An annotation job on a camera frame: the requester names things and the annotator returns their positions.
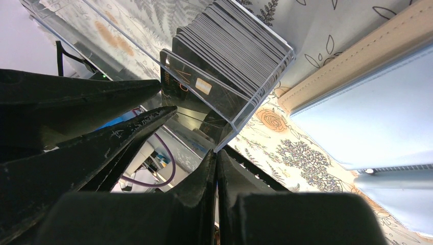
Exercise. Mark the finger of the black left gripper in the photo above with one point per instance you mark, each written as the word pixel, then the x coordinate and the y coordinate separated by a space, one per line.
pixel 39 111
pixel 31 185

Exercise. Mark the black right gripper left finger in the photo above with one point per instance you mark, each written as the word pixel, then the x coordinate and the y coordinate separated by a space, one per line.
pixel 181 215

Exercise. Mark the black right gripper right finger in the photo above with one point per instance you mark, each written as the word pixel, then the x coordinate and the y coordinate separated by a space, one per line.
pixel 251 215

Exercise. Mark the stack of credit cards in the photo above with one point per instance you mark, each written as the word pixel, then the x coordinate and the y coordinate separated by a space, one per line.
pixel 228 57

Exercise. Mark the beige leather card holder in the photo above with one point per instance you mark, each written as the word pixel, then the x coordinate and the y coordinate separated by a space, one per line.
pixel 370 109

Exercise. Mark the clear plastic card box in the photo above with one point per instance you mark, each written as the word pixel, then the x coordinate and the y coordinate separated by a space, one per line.
pixel 196 123

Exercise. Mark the floral patterned table mat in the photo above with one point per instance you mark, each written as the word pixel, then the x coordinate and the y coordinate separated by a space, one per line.
pixel 304 148

